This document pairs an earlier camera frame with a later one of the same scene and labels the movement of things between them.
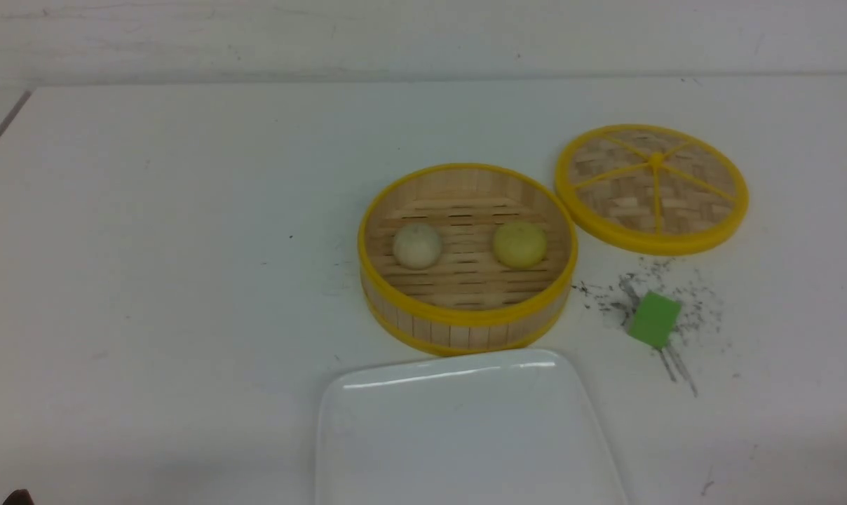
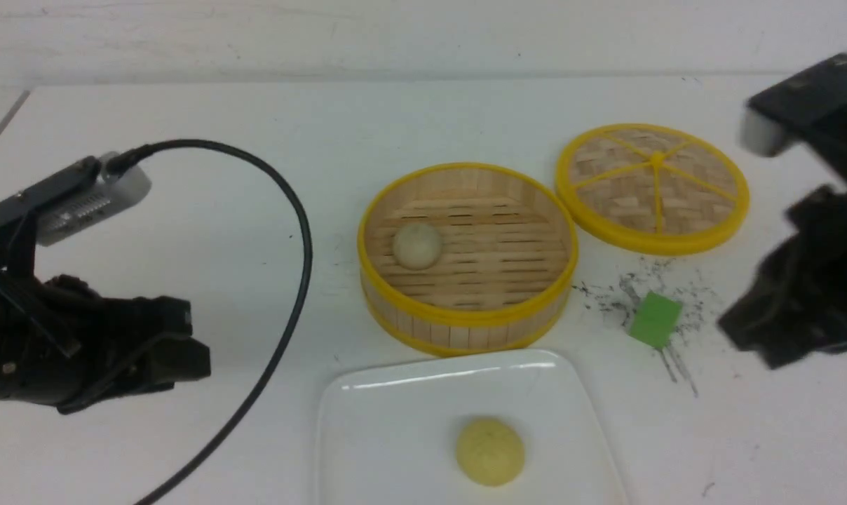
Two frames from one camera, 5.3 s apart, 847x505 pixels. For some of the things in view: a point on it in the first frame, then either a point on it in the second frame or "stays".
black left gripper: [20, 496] -> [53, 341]
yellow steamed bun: [519, 245] -> [491, 451]
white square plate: [510, 428] stays
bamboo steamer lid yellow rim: [651, 189] stays
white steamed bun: [417, 246] stays
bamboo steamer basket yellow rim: [468, 302] stays
